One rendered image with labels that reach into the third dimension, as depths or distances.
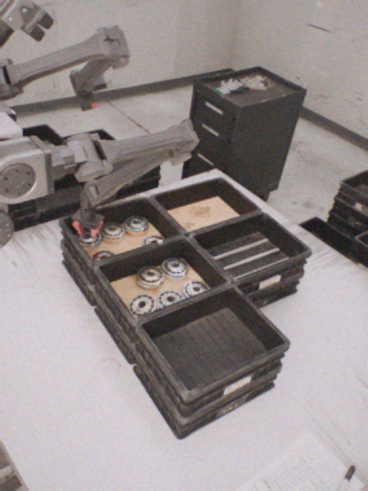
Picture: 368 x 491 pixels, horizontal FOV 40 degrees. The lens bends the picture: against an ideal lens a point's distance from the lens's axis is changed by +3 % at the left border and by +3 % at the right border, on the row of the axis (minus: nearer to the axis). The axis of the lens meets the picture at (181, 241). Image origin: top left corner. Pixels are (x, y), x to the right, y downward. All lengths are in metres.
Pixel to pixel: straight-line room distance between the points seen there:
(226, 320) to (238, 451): 0.41
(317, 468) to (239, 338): 0.43
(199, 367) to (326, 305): 0.72
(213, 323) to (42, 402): 0.59
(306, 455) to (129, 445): 0.53
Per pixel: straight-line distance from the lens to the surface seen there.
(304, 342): 1.97
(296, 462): 1.68
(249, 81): 3.57
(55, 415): 1.67
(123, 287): 1.83
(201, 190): 2.28
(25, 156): 1.21
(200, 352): 1.66
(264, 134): 3.44
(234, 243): 2.11
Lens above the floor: 2.11
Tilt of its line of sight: 38 degrees down
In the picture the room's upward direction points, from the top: 8 degrees clockwise
